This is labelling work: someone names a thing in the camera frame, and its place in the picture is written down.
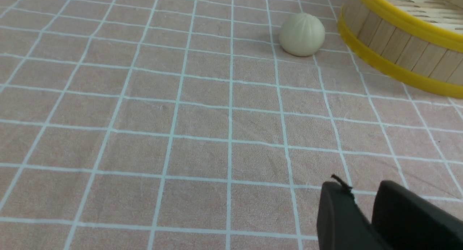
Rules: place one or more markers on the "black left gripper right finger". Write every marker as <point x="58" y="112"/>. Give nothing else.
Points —
<point x="408" y="222"/>

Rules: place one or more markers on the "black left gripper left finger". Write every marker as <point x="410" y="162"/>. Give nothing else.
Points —
<point x="341" y="225"/>

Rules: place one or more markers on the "white steamed bun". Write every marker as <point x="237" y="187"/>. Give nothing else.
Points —
<point x="302" y="35"/>

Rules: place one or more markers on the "pink checkered tablecloth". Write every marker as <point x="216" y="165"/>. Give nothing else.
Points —
<point x="184" y="125"/>

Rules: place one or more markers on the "bamboo steamer tray yellow rims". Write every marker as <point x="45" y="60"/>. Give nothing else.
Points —
<point x="417" y="42"/>

